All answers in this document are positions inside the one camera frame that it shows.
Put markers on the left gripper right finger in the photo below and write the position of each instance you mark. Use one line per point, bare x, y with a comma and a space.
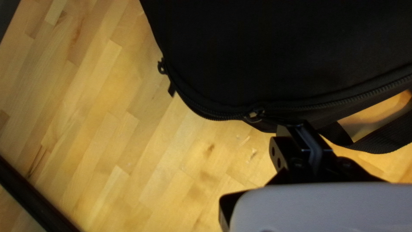
334, 169

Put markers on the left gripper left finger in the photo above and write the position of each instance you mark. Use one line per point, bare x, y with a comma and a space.
291, 151

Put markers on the black backpack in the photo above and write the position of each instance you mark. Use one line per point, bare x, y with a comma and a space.
257, 48

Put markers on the black frame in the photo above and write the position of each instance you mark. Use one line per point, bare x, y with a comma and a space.
29, 196

